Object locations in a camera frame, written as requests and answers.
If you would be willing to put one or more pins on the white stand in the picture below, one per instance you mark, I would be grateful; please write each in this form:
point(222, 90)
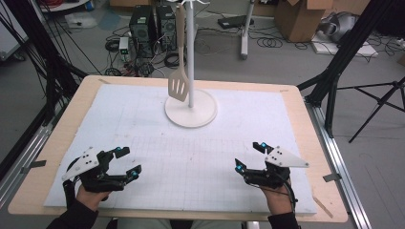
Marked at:
point(191, 111)

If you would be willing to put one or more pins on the black metal frame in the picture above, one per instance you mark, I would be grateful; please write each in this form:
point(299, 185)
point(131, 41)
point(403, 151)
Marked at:
point(47, 70)
point(347, 47)

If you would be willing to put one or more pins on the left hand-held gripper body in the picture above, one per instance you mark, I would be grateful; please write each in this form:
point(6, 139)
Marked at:
point(95, 178)

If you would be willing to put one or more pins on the small white power device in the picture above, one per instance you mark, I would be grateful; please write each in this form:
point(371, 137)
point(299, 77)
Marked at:
point(124, 45)

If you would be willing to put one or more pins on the beige slotted spatula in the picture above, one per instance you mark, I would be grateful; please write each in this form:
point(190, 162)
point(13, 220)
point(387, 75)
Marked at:
point(179, 86)

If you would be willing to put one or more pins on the aluminium rail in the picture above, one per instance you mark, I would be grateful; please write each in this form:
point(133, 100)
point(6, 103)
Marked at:
point(22, 165)
point(337, 165)

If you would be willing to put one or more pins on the person's left hand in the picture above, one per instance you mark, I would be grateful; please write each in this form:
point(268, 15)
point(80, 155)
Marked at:
point(89, 198)

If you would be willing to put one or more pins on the person's right hand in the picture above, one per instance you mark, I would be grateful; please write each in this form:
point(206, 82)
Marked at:
point(277, 200)

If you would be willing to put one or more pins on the grey metal clamp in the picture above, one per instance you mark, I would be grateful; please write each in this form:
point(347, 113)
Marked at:
point(33, 166)
point(331, 177)

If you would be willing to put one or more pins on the large open cardboard box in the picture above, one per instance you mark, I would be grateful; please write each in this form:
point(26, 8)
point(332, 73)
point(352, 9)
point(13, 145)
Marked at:
point(297, 20)

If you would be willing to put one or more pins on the black tripod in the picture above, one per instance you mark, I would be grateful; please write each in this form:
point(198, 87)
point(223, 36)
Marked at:
point(379, 101)

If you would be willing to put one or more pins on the black computer tower with grille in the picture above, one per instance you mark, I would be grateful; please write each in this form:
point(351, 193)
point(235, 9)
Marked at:
point(142, 30)

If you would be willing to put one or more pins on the white foam slab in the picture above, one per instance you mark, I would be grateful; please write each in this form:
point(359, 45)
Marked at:
point(359, 49)

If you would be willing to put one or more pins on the black power strip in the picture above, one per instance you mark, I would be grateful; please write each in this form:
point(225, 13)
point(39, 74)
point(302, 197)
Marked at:
point(235, 21)

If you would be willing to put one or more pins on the white grid board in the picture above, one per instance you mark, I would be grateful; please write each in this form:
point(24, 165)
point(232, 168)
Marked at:
point(191, 171)

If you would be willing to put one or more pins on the silver grey helmet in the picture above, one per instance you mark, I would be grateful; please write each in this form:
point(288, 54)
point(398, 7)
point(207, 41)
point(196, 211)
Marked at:
point(339, 25)

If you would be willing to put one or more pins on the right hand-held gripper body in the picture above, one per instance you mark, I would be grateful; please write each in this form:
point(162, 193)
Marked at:
point(270, 175)

